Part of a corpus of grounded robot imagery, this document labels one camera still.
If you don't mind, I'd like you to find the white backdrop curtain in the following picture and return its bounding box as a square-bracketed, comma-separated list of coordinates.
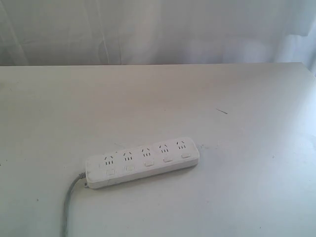
[0, 0, 316, 73]

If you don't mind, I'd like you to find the white five-outlet power strip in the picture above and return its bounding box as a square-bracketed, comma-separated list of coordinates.
[85, 137, 199, 189]

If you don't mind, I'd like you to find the grey power cord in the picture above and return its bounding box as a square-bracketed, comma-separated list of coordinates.
[62, 172, 87, 237]

